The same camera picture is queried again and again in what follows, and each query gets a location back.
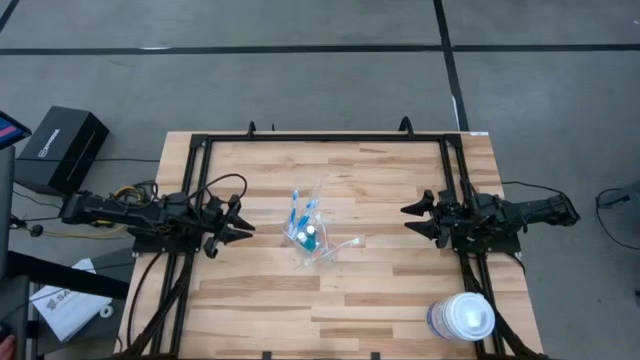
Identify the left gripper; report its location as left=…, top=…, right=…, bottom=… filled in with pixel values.
left=199, top=192, right=257, bottom=260

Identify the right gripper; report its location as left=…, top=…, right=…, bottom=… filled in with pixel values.
left=399, top=188, right=476, bottom=250

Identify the blue toothbrush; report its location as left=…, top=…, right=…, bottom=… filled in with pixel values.
left=288, top=187, right=301, bottom=236
left=297, top=198, right=320, bottom=234

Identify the white toothbrush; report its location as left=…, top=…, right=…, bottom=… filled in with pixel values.
left=293, top=236, right=367, bottom=271

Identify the white wipes canister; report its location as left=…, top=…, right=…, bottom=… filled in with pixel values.
left=426, top=291, right=497, bottom=343

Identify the black metal bar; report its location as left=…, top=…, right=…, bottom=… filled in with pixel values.
left=5, top=249, right=132, bottom=302

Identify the white paper booklet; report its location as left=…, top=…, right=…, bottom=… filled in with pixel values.
left=28, top=257, right=114, bottom=343

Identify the black cardboard box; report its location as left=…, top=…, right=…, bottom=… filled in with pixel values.
left=13, top=105, right=112, bottom=199

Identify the blue-screen computer monitor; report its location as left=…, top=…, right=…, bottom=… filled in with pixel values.
left=0, top=110, right=33, bottom=151

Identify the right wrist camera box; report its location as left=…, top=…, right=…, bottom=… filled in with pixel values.
left=439, top=197, right=464, bottom=221

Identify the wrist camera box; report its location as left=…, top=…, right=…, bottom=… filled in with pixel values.
left=203, top=195, right=226, bottom=216
left=439, top=197, right=464, bottom=221

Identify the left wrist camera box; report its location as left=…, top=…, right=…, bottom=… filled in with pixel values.
left=203, top=195, right=226, bottom=216

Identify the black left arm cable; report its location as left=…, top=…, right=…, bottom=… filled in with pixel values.
left=188, top=172, right=249, bottom=207

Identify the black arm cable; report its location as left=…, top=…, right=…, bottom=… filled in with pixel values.
left=499, top=179, right=564, bottom=197
left=188, top=172, right=249, bottom=207

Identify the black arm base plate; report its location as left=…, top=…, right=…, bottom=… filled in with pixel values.
left=451, top=233, right=522, bottom=256
left=131, top=233, right=207, bottom=256

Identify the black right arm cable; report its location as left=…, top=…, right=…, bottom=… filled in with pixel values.
left=499, top=179, right=564, bottom=197

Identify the yellow cable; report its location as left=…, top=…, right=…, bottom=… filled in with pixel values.
left=42, top=183, right=156, bottom=240

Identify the black aluminium table frame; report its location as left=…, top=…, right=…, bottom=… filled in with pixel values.
left=113, top=130, right=551, bottom=360

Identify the black floor cable bundle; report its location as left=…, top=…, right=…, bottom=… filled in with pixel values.
left=594, top=179, right=640, bottom=251

